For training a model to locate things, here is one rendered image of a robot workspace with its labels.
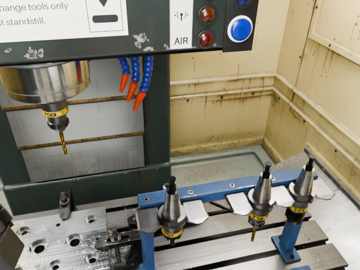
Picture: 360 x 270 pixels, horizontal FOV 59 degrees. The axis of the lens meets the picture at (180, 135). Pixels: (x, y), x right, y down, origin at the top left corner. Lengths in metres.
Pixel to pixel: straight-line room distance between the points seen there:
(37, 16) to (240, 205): 0.58
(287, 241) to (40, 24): 0.90
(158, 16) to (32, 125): 0.88
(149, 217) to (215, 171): 1.14
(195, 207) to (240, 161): 1.20
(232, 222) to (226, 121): 0.81
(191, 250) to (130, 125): 0.51
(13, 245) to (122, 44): 0.28
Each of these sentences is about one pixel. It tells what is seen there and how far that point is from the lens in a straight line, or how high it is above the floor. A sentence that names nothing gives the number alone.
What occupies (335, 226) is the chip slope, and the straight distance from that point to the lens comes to 1.41.
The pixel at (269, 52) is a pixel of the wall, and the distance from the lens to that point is 1.76.
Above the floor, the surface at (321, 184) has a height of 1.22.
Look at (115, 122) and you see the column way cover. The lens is 1.23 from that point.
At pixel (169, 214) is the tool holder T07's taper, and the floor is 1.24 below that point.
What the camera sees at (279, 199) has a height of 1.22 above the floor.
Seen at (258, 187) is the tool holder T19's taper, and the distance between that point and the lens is 0.78.
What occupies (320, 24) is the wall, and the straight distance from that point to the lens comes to 1.52.
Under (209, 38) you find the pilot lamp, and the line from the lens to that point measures 0.45.
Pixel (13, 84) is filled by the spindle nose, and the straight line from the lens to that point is 0.62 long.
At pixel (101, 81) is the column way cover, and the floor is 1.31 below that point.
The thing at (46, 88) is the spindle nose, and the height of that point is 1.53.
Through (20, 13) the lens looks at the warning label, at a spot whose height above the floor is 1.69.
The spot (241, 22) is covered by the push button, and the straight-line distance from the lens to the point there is 0.46.
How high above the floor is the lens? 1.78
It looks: 34 degrees down
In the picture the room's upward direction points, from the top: 1 degrees clockwise
